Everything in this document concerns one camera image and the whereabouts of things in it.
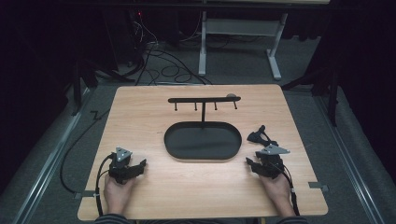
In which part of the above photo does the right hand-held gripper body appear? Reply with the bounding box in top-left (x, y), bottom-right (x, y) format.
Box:
top-left (255, 143), bottom-right (291, 180)

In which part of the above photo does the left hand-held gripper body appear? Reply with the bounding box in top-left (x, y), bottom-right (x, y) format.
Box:
top-left (107, 147), bottom-right (138, 185)

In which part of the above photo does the person's left hand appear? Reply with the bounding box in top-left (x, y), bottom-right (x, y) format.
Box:
top-left (103, 173), bottom-right (138, 217)

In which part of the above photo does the person's right hand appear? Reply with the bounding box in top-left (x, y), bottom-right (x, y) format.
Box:
top-left (259, 172), bottom-right (296, 217)

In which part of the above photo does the small black looped object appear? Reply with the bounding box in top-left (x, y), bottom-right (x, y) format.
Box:
top-left (247, 124), bottom-right (279, 147)

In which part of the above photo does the black hook stand with tray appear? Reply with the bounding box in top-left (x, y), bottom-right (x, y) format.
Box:
top-left (163, 94), bottom-right (244, 161)

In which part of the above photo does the black metal stand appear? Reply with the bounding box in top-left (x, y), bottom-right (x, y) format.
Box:
top-left (281, 65), bottom-right (341, 128)
top-left (72, 58), bottom-right (135, 117)

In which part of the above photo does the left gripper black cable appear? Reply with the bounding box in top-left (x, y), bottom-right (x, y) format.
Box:
top-left (94, 152), bottom-right (116, 217)

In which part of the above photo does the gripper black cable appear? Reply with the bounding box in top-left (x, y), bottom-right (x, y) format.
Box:
top-left (94, 152), bottom-right (116, 217)
top-left (278, 164), bottom-right (301, 217)

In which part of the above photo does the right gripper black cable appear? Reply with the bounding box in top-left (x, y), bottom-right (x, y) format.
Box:
top-left (278, 164), bottom-right (301, 217)

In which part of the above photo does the grey table bracket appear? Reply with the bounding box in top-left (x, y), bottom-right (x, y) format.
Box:
top-left (74, 189), bottom-right (101, 201)
top-left (307, 181), bottom-right (330, 192)

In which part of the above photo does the long black floor cable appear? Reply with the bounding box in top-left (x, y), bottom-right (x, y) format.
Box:
top-left (59, 108), bottom-right (110, 194)

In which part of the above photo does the silver floor rail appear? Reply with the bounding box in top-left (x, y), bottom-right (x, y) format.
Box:
top-left (11, 88), bottom-right (95, 224)
top-left (313, 95), bottom-right (387, 224)

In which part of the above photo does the tangle of black floor cables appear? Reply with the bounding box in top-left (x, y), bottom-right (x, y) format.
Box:
top-left (124, 12), bottom-right (214, 87)

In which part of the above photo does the white metal desk frame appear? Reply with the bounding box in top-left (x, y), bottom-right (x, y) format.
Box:
top-left (198, 10), bottom-right (290, 81)

